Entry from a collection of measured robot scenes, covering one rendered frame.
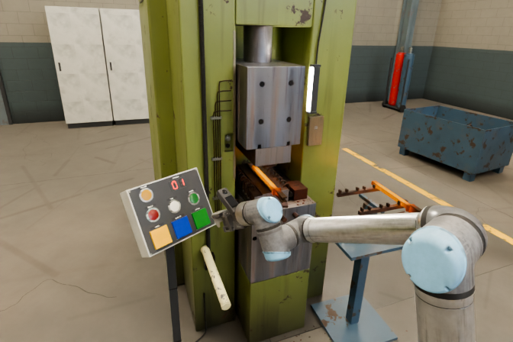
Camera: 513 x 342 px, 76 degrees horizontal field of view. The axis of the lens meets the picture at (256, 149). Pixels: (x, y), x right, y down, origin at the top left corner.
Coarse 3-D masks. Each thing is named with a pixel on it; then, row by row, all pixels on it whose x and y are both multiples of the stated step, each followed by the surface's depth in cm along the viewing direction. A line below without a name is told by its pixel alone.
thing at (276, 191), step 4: (256, 168) 200; (256, 172) 197; (260, 172) 195; (260, 176) 191; (264, 176) 189; (264, 180) 186; (268, 180) 184; (268, 184) 181; (272, 184) 180; (272, 188) 177; (276, 188) 174; (280, 188) 174; (276, 192) 173; (280, 192) 170; (276, 196) 172; (280, 196) 167; (284, 196) 166; (280, 200) 168; (284, 200) 166
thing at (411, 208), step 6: (378, 186) 195; (384, 186) 194; (384, 192) 190; (390, 192) 186; (396, 198) 181; (402, 198) 180; (402, 204) 176; (408, 204) 174; (414, 204) 173; (408, 210) 173; (414, 210) 170; (420, 210) 166
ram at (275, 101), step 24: (240, 72) 156; (264, 72) 151; (288, 72) 155; (240, 96) 160; (264, 96) 155; (288, 96) 159; (240, 120) 164; (264, 120) 159; (288, 120) 164; (264, 144) 163
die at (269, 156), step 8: (240, 144) 184; (288, 144) 170; (248, 152) 173; (256, 152) 163; (264, 152) 165; (272, 152) 166; (280, 152) 168; (288, 152) 170; (256, 160) 165; (264, 160) 166; (272, 160) 168; (280, 160) 170; (288, 160) 172
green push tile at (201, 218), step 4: (204, 208) 148; (196, 212) 145; (200, 212) 146; (204, 212) 147; (192, 216) 143; (196, 216) 144; (200, 216) 145; (204, 216) 147; (196, 220) 144; (200, 220) 145; (204, 220) 146; (208, 220) 148; (196, 224) 143; (200, 224) 144; (204, 224) 146; (196, 228) 143
